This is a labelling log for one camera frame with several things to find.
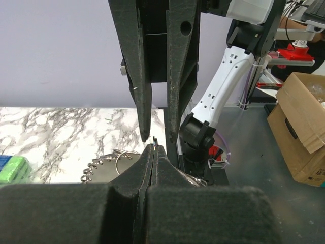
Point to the blue green small box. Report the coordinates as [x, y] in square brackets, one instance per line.
[14, 170]

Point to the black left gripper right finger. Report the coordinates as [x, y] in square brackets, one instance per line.
[179, 212]

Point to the metal disc with key rings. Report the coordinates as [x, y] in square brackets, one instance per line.
[114, 167]

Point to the black keyboard on tray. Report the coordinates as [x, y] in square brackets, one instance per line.
[310, 11]

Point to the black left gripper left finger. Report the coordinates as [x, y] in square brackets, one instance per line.
[111, 212]

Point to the seated person with glasses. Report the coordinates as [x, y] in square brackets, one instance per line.
[316, 49]

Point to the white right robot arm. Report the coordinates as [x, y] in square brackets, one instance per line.
[251, 34]

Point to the red plastic mount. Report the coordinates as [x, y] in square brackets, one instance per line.
[296, 51]

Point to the brown cardboard box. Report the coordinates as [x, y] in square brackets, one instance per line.
[297, 123]

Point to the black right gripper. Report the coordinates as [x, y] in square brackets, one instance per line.
[159, 41]

